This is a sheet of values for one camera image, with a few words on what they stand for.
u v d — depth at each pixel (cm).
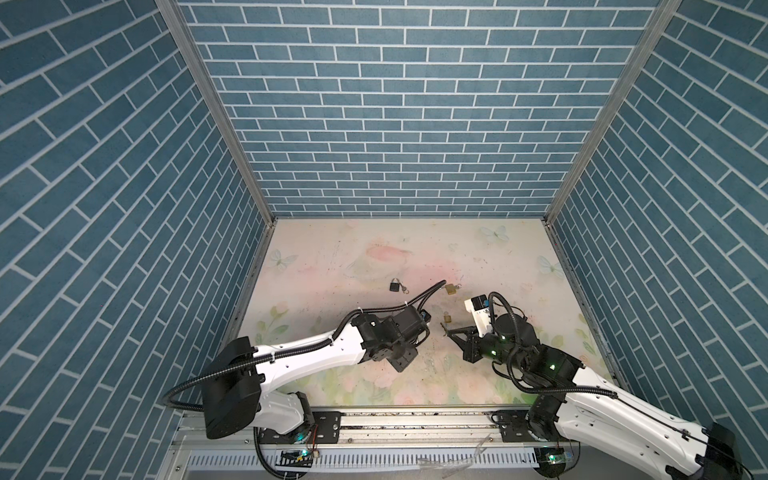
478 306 67
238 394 39
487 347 66
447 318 94
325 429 74
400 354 68
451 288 102
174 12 70
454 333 74
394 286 101
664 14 71
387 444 73
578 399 52
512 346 56
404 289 101
